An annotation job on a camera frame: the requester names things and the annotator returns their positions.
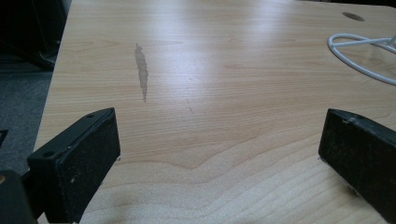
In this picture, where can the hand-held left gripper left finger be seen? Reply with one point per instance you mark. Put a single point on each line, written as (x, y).
(77, 161)

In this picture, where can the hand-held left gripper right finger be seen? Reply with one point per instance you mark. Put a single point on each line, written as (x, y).
(361, 149)

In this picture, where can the round grey table grommet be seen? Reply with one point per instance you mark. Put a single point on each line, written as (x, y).
(353, 16)

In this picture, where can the black metal stand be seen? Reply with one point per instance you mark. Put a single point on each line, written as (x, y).
(28, 28)

